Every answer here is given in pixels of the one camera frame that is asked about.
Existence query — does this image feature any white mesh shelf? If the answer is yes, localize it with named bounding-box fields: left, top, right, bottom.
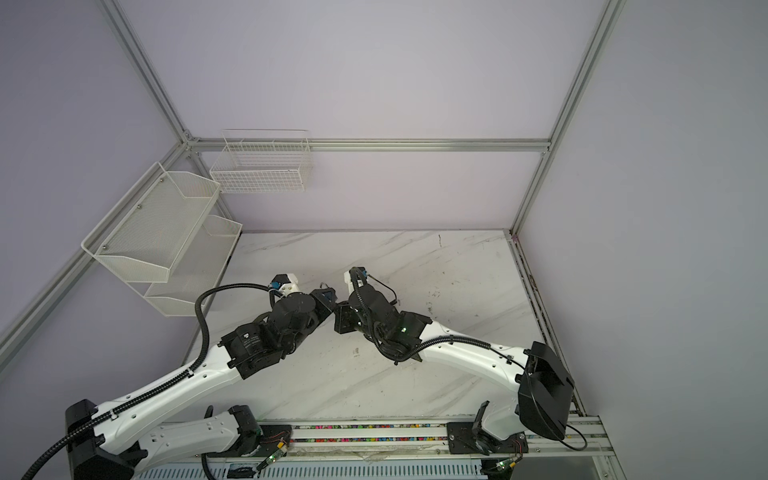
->
left=143, top=215, right=242, bottom=317
left=81, top=163, right=221, bottom=283

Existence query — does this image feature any white wire basket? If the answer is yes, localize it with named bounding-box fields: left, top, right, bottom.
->
left=209, top=129, right=313, bottom=194

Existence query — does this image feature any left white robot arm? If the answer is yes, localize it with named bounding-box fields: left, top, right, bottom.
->
left=64, top=282, right=337, bottom=479

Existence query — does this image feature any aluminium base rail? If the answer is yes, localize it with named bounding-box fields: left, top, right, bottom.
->
left=118, top=415, right=616, bottom=464

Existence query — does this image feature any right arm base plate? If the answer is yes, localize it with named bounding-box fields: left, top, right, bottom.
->
left=446, top=422, right=529, bottom=456

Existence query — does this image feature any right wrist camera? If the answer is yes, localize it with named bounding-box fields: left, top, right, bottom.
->
left=344, top=267, right=368, bottom=296

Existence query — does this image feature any left black corrugated cable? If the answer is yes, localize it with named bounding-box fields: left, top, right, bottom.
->
left=20, top=283, right=277, bottom=480

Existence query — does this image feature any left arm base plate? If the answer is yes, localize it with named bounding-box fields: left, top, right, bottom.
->
left=207, top=424, right=293, bottom=458

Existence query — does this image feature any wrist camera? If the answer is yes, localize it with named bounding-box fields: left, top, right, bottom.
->
left=344, top=267, right=368, bottom=296
left=269, top=274, right=301, bottom=297

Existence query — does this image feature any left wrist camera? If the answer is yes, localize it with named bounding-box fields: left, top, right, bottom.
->
left=269, top=274, right=301, bottom=297

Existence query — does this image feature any lower white mesh shelf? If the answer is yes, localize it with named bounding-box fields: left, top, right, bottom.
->
left=143, top=215, right=242, bottom=317

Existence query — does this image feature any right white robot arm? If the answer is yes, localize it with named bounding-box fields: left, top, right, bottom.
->
left=335, top=271, right=575, bottom=442

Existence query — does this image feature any upper white mesh shelf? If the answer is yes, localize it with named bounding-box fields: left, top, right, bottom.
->
left=81, top=163, right=221, bottom=283

